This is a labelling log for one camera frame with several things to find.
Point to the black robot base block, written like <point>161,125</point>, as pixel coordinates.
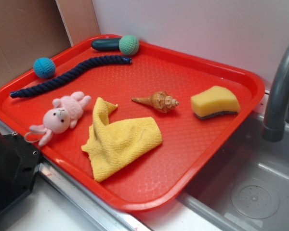
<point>19,163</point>

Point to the yellow sponge with grey pad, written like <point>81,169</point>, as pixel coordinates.
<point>213,102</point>

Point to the red plastic tray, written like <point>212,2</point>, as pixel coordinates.
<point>188,142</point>

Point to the brown conch seashell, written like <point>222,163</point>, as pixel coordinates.
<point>160,101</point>

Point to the yellow microfibre cloth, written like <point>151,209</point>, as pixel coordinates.
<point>113,146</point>

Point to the green knitted ball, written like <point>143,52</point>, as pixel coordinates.
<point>129,45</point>

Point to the dark green cucumber toy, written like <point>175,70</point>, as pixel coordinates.
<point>105,44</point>

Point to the pink plush bunny toy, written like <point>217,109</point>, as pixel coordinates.
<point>65,114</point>

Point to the blue knitted ball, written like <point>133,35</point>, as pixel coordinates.
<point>44,68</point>

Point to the grey sink faucet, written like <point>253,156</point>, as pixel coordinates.
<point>277,110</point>

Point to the grey plastic sink basin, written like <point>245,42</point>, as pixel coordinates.
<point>244,187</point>

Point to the brown cardboard panel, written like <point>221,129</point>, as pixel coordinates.
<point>30,29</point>

